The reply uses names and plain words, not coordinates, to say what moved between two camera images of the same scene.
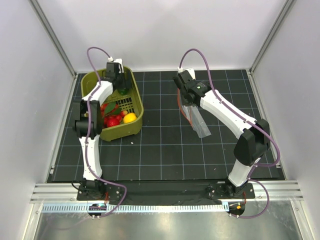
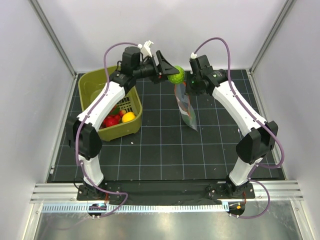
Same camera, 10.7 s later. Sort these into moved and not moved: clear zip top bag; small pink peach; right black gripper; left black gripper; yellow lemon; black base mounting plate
Moved: right black gripper; clear zip top bag; left black gripper
Not moved: yellow lemon; small pink peach; black base mounting plate
